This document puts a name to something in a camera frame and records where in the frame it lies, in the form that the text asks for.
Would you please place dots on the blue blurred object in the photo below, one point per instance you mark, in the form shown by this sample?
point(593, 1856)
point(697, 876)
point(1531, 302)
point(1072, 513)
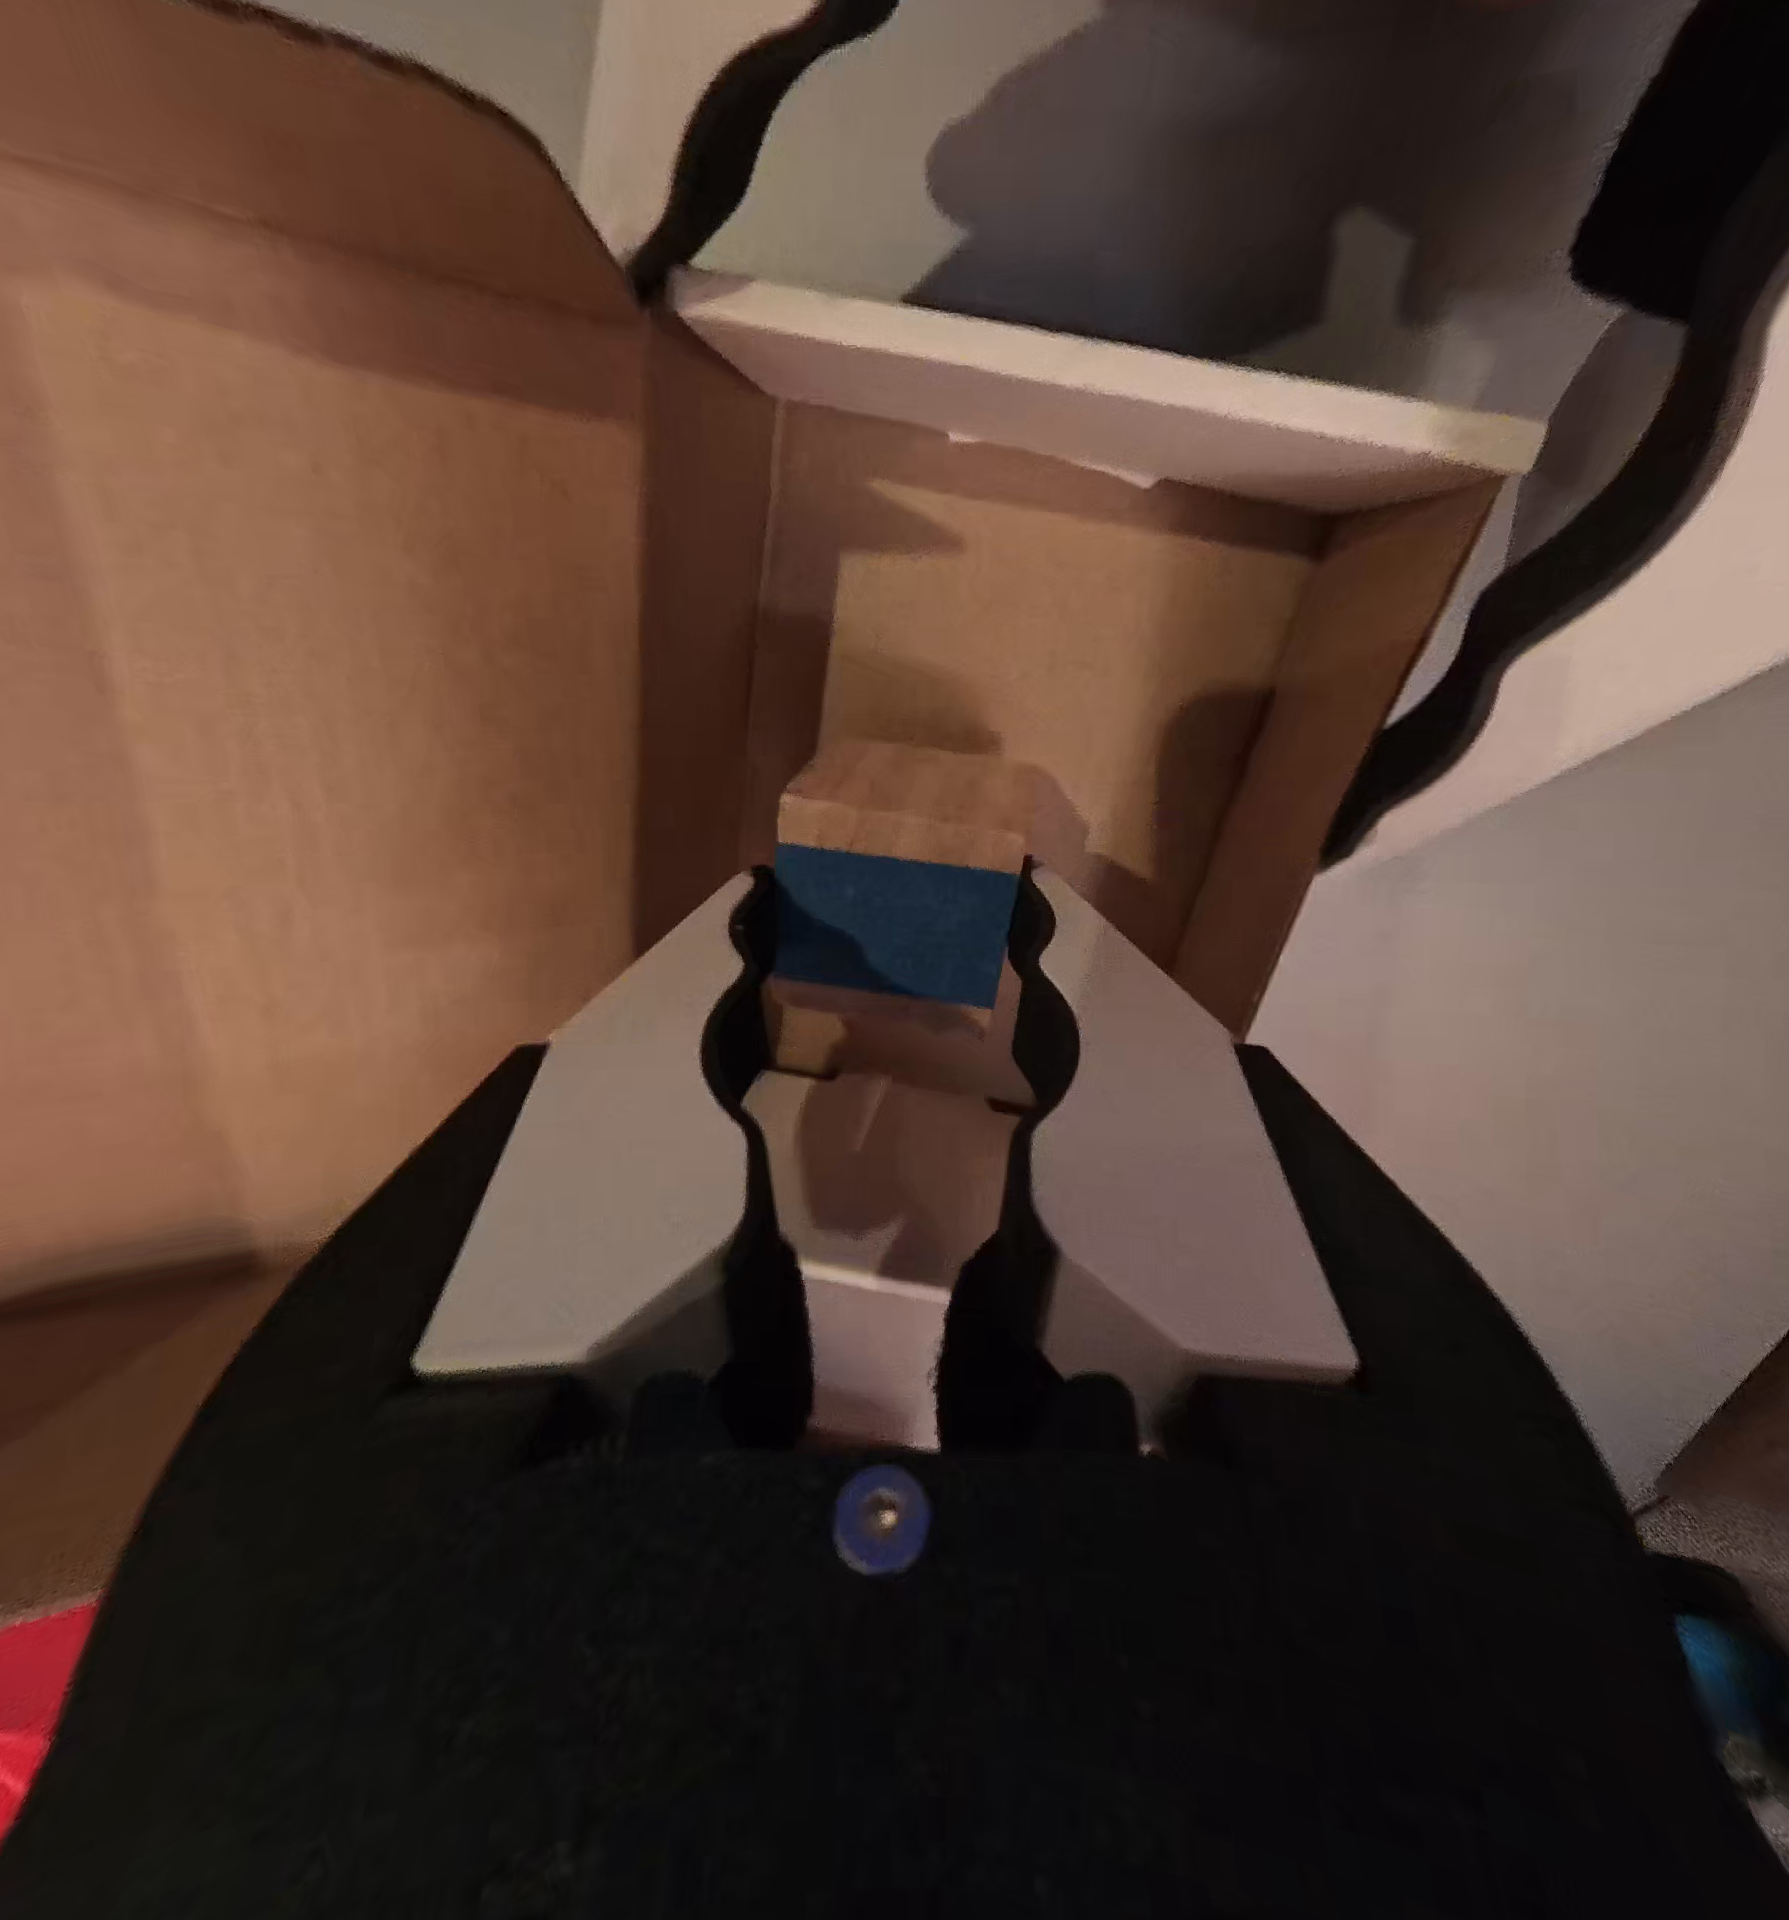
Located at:
point(1728, 1679)

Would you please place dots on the cardboard mailer box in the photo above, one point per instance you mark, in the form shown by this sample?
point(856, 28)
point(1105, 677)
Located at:
point(310, 751)

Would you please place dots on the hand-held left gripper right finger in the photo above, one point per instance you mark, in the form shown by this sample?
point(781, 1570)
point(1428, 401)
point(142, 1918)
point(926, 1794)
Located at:
point(1179, 1200)

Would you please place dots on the wooden cube blue face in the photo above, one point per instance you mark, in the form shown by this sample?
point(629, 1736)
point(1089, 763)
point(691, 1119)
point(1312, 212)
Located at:
point(894, 930)

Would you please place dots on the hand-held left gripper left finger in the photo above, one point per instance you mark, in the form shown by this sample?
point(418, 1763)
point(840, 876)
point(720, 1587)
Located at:
point(595, 1200)

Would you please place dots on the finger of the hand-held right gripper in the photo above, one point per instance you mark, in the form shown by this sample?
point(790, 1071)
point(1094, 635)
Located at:
point(639, 92)
point(1706, 600)

